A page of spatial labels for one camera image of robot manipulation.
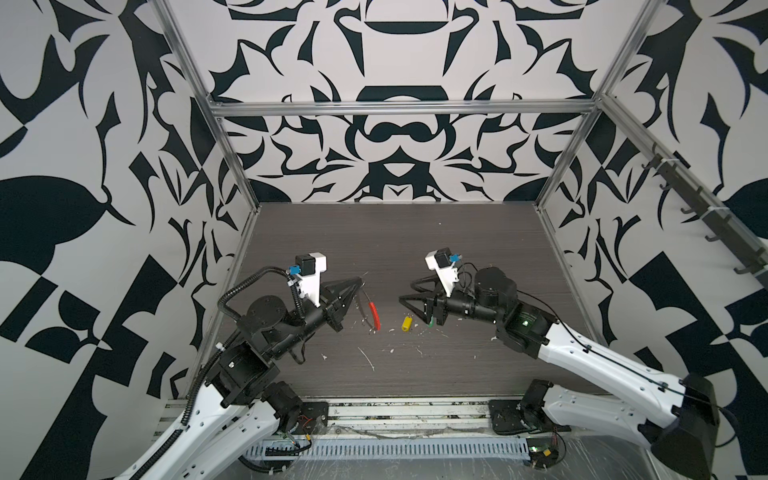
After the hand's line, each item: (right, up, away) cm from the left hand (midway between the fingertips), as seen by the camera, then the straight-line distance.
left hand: (361, 276), depth 59 cm
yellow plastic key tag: (+11, -18, +30) cm, 37 cm away
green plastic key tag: (+14, -10, +3) cm, 17 cm away
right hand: (+9, -5, +6) cm, 12 cm away
